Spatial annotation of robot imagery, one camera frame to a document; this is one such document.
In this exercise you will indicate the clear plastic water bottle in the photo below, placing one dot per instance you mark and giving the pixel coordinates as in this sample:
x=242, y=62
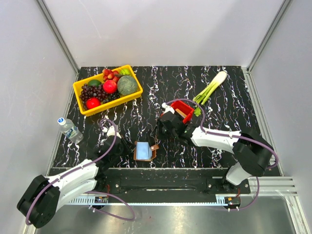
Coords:
x=70, y=130

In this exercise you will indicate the red apple lower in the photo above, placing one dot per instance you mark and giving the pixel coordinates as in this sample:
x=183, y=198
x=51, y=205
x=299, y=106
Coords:
x=92, y=102

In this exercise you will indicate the yellow plastic fruit tray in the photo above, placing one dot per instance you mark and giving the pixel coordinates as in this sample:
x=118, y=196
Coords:
x=123, y=99

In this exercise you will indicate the dark green avocado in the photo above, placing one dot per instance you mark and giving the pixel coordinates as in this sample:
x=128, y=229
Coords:
x=94, y=83

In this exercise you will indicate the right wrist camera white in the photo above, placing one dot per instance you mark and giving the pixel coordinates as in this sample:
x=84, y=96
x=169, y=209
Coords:
x=167, y=108

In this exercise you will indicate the green celery stalk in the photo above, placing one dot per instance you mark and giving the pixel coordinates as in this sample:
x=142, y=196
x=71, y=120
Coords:
x=204, y=95

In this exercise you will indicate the dark purple grape bunch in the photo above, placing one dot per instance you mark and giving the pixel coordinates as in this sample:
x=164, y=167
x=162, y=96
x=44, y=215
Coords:
x=96, y=92

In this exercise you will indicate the green cantaloupe melon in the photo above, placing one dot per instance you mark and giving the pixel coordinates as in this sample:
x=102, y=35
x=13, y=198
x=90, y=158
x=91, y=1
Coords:
x=127, y=85

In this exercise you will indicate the red lychee cluster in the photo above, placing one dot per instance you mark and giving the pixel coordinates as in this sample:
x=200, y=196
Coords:
x=110, y=75

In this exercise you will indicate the light blue credit card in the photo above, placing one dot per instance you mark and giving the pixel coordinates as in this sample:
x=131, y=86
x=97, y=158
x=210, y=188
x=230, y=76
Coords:
x=143, y=151

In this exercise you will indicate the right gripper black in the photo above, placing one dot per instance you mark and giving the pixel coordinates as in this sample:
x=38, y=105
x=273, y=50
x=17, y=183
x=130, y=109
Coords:
x=159, y=126

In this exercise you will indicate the aluminium frame rail front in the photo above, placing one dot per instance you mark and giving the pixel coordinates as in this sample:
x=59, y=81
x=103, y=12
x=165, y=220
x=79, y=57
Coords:
x=269, y=184

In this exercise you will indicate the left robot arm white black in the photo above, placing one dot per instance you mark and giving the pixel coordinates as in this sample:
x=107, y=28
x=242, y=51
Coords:
x=46, y=195

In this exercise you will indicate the red plastic card box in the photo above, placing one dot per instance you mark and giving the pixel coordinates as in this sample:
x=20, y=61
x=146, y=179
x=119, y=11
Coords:
x=187, y=109

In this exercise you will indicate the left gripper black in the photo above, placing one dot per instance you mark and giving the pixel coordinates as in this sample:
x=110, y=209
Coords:
x=129, y=145

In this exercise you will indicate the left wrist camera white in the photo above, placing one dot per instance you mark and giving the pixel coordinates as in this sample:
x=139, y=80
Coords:
x=111, y=131

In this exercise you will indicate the red apple upper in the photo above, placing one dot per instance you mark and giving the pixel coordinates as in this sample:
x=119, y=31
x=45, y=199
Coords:
x=109, y=86

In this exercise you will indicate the brown leather card holder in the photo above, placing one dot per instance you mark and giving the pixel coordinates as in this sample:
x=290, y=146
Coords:
x=153, y=148

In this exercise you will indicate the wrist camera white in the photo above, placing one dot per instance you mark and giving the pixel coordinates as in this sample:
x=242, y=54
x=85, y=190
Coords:
x=111, y=131
x=167, y=108

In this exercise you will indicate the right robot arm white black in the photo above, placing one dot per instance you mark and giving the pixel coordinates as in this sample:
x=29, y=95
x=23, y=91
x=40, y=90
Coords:
x=252, y=152

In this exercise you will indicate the red apple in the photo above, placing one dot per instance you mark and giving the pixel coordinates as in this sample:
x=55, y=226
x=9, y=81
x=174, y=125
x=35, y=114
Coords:
x=109, y=86
x=92, y=102

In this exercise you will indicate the black marble pattern mat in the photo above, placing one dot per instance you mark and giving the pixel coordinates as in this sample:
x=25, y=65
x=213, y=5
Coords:
x=229, y=108

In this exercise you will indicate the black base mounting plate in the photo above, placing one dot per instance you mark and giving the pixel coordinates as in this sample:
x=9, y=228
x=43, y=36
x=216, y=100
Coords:
x=117, y=185

